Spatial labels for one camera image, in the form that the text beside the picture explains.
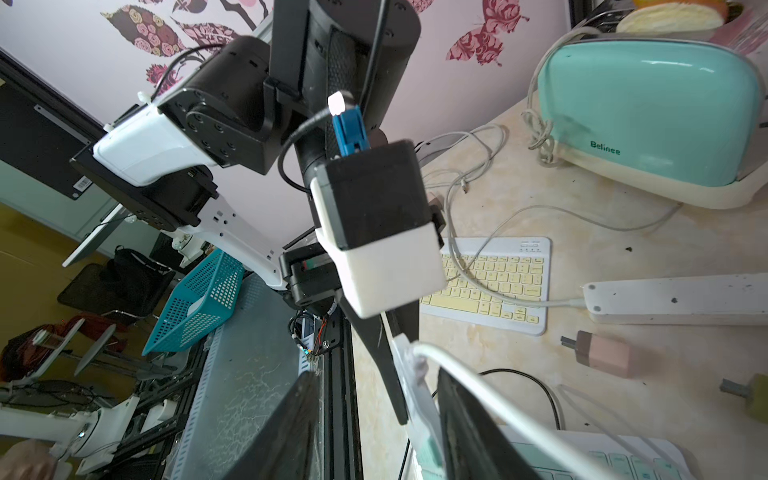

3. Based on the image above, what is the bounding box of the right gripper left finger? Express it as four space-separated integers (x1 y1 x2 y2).
224 372 319 479

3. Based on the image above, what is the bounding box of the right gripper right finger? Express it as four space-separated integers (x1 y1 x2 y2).
437 369 538 479

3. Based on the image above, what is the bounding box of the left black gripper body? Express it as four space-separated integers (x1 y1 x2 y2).
335 293 420 425

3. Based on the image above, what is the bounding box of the white charging cable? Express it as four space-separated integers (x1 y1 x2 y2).
411 341 625 480

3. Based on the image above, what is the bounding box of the black charging cable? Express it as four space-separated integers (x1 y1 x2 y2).
395 368 565 480

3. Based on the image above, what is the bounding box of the yellow wireless keyboard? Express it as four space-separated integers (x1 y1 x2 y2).
420 237 552 336

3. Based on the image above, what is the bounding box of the green wireless keyboard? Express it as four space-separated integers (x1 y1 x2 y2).
500 425 691 479

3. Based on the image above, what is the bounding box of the yellow charger adapter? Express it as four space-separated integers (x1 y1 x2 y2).
719 374 767 424

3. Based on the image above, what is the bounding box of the white power strip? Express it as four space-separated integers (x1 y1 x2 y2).
583 273 768 327

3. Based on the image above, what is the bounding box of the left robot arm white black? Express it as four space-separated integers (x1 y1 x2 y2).
71 1 438 423

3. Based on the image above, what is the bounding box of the teal plastic crate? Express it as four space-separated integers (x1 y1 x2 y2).
142 250 244 356

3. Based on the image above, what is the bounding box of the mint green toaster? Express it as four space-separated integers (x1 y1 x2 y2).
524 28 767 210

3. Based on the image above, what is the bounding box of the yellow bread slice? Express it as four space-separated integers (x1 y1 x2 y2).
616 0 729 34

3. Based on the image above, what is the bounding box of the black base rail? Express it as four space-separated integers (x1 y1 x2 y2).
289 307 363 479

